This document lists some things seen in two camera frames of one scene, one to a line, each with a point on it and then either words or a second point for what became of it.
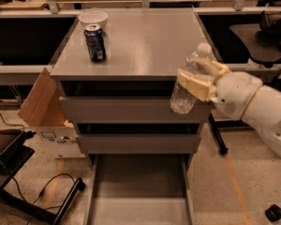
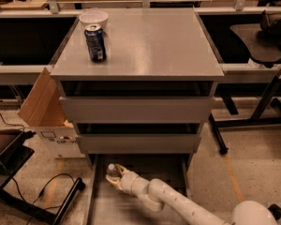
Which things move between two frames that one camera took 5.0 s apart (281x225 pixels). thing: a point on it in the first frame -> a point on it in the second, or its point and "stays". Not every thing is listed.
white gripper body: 237,94 -> 128,180
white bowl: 94,18 stays
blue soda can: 96,42 stays
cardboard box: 44,111 stays
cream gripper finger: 223,70 -> 122,169
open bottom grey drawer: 139,189 stays
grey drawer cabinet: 117,69 stays
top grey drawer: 127,102 stays
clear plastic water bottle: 186,87 -> 112,172
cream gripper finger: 199,87 -> 113,180
